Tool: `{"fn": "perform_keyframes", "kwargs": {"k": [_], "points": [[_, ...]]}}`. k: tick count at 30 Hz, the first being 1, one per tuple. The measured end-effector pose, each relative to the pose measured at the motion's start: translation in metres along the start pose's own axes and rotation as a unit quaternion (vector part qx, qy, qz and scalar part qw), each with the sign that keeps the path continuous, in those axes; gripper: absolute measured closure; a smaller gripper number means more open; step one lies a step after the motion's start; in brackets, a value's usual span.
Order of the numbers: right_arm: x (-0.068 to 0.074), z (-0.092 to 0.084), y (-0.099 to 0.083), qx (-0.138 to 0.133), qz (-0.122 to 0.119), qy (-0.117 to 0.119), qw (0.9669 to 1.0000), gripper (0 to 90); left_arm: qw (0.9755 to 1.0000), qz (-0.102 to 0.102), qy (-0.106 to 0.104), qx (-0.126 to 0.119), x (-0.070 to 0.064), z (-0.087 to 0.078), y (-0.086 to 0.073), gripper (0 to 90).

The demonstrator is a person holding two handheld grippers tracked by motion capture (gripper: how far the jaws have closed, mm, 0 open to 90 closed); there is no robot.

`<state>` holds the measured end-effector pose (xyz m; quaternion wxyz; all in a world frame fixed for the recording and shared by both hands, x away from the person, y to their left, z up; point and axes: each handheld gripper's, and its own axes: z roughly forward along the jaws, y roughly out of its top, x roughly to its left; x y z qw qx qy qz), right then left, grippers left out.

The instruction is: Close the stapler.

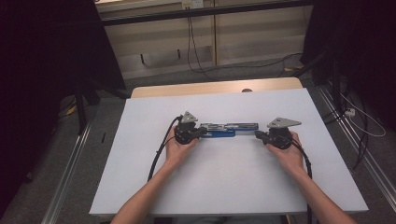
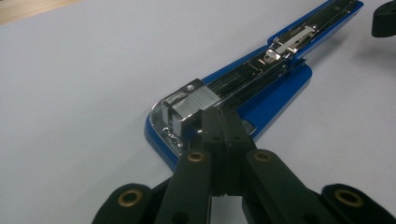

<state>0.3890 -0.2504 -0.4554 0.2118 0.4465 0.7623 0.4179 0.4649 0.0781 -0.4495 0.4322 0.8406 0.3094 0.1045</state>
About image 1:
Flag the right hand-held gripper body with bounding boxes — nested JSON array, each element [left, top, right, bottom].
[[263, 117, 303, 150]]

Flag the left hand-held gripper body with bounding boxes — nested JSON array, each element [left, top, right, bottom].
[[173, 111, 201, 146]]

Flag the blue stapler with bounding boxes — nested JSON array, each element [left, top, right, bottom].
[[199, 122, 260, 139]]

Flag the person's left hand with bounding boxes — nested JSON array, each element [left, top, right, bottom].
[[164, 135, 200, 171]]

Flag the person's right hand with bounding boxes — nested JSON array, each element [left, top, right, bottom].
[[264, 132, 306, 178]]

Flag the wooden table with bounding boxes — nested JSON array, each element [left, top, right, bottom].
[[130, 77, 304, 99]]

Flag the person's clothing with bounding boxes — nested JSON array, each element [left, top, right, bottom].
[[153, 215, 289, 224]]

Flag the black stand legs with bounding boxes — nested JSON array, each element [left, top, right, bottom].
[[73, 78, 129, 135]]

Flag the black horizontal bar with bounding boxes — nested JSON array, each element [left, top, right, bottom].
[[100, 0, 313, 27]]

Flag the dark curtain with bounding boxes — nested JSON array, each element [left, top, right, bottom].
[[302, 0, 396, 133], [0, 0, 126, 216]]

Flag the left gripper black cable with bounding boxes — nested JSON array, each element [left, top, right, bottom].
[[147, 115, 183, 182]]

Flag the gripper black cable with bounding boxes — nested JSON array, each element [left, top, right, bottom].
[[290, 139, 314, 224], [147, 115, 183, 182]]

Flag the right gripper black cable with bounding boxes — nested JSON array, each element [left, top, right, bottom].
[[290, 139, 314, 224]]

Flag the long black floor cable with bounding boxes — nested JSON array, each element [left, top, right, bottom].
[[201, 51, 304, 79]]

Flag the aluminium floor rail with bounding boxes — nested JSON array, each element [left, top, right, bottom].
[[317, 86, 396, 204], [40, 122, 92, 224]]

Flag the black socket cable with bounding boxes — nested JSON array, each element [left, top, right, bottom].
[[188, 8, 217, 80], [186, 8, 206, 77]]

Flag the black floor cable bundle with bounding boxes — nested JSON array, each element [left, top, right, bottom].
[[322, 101, 376, 173]]

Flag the white floor cable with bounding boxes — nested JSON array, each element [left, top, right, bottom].
[[340, 92, 388, 138]]

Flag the white wall socket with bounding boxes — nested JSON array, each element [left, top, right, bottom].
[[181, 0, 205, 9]]

